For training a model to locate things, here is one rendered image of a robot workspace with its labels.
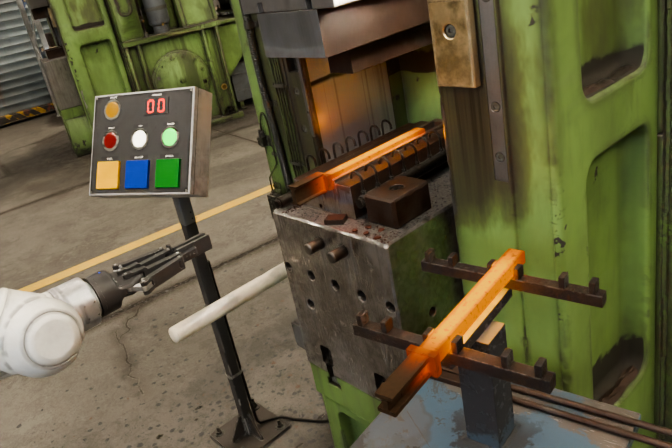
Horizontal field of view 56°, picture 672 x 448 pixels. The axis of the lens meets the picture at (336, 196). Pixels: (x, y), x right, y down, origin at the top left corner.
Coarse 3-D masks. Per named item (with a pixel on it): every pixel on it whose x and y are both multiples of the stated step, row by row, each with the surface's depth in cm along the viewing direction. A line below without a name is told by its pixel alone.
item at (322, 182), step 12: (408, 132) 158; (420, 132) 158; (384, 144) 153; (396, 144) 152; (360, 156) 148; (372, 156) 148; (336, 168) 143; (348, 168) 143; (300, 180) 137; (312, 180) 137; (324, 180) 139; (300, 192) 136; (312, 192) 138; (324, 192) 140; (300, 204) 136
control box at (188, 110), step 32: (96, 96) 176; (128, 96) 171; (160, 96) 167; (192, 96) 163; (96, 128) 175; (128, 128) 170; (160, 128) 166; (192, 128) 162; (96, 160) 174; (128, 160) 169; (192, 160) 161; (96, 192) 173; (128, 192) 168; (160, 192) 164; (192, 192) 161
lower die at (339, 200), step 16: (400, 128) 171; (432, 128) 160; (368, 144) 164; (400, 144) 153; (416, 144) 153; (432, 144) 152; (336, 160) 157; (384, 160) 147; (400, 160) 145; (304, 176) 151; (368, 176) 140; (384, 176) 143; (336, 192) 140; (352, 192) 137; (320, 208) 147; (336, 208) 142; (352, 208) 138
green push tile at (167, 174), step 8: (160, 160) 164; (168, 160) 163; (176, 160) 162; (160, 168) 164; (168, 168) 163; (176, 168) 162; (160, 176) 163; (168, 176) 162; (176, 176) 161; (160, 184) 163; (168, 184) 162; (176, 184) 161
